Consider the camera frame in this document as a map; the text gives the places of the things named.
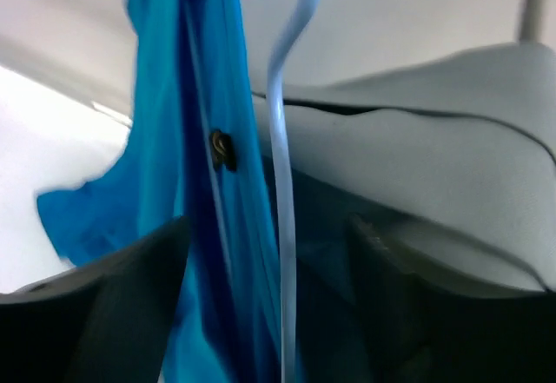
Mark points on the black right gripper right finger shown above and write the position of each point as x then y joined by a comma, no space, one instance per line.
418,330

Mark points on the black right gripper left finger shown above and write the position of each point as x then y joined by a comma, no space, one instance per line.
108,321

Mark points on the blue t shirt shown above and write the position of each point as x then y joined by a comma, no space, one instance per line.
193,152

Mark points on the light blue wire hanger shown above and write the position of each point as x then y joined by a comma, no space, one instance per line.
281,273

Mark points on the grey hanging garment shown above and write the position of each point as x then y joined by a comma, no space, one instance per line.
464,145

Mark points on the white clothes rack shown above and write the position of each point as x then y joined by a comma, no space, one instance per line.
531,20

